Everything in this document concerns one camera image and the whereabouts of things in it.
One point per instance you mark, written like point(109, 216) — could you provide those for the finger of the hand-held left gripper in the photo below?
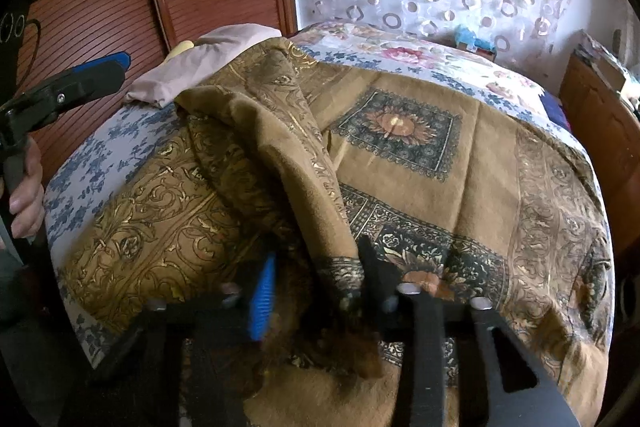
point(100, 63)
point(90, 87)

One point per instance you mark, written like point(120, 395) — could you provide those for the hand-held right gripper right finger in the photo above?
point(380, 277)

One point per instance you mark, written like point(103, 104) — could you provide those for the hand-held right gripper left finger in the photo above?
point(262, 302)

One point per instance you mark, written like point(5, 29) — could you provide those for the brown gold patterned garment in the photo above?
point(280, 132)

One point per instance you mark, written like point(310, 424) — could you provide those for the person's left hand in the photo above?
point(30, 202)

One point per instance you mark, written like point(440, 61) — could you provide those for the pink pillow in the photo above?
point(200, 62)

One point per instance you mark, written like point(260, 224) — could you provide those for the brown patterned blanket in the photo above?
point(500, 167)

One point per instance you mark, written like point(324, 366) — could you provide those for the floral bedsheet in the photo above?
point(400, 57)

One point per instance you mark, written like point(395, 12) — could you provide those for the navy blue cloth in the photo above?
point(556, 112)

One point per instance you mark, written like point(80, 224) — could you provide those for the blue plastic bag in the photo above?
point(467, 38)

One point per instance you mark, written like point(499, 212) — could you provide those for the wooden cabinet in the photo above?
point(600, 117)

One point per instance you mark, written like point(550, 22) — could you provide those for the pile of clutter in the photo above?
point(607, 62)

